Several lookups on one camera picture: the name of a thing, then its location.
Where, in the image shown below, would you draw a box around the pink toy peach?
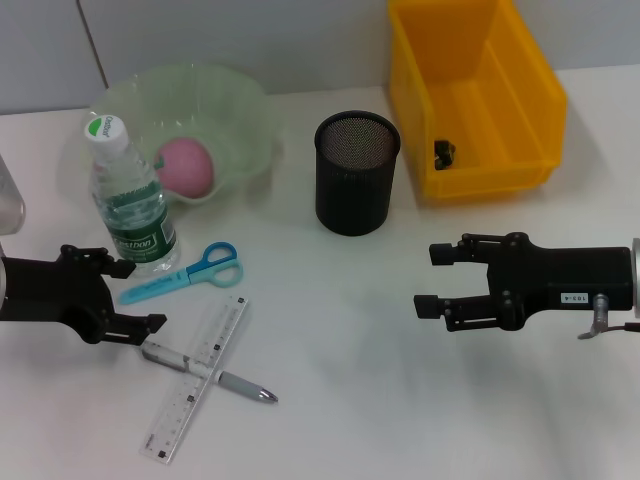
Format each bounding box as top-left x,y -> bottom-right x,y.
154,138 -> 216,197

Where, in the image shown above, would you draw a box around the black mesh pen cup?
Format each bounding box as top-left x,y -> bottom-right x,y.
313,110 -> 402,237

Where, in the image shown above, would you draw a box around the pale green glass fruit bowl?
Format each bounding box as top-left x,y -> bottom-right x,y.
87,62 -> 281,206

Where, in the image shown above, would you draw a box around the clear plastic ruler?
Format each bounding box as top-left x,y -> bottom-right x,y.
139,294 -> 251,451

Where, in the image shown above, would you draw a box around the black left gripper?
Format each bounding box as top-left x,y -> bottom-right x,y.
0,244 -> 168,347

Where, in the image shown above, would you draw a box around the white grey ballpoint pen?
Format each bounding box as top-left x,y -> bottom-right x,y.
139,339 -> 279,405

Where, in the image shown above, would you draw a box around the clear green-label water bottle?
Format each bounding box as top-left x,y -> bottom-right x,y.
82,113 -> 181,275

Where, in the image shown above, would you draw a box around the green plastic wrapper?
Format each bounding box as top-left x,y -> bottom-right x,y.
432,139 -> 457,171

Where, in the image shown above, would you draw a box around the yellow plastic bin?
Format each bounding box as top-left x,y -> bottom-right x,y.
387,0 -> 569,204

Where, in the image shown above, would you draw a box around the blue scissors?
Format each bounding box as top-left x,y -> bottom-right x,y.
118,241 -> 245,306

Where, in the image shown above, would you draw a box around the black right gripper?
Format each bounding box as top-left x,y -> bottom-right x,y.
413,232 -> 636,333

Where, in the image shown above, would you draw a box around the right gripper cable with plug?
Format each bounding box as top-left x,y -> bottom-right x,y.
577,294 -> 640,341

